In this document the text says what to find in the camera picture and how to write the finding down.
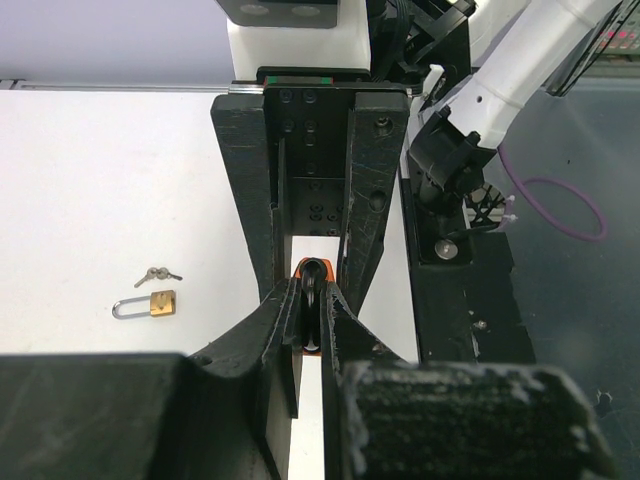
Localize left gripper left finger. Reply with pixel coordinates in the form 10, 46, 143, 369
1, 279, 302, 479

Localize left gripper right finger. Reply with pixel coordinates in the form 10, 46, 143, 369
319, 283, 618, 479

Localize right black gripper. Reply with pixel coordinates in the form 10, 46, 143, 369
211, 73, 409, 313

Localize brass padlock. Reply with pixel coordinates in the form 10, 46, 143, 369
111, 290, 177, 321

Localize orange black padlock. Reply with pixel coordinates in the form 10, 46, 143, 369
295, 257, 335, 355

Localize small keys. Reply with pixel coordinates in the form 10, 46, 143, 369
133, 267, 183, 288

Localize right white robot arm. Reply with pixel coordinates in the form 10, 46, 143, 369
211, 1, 622, 308

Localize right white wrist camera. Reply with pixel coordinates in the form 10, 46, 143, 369
218, 0, 371, 81

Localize aluminium frame rail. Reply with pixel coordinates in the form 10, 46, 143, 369
1, 78, 229, 94

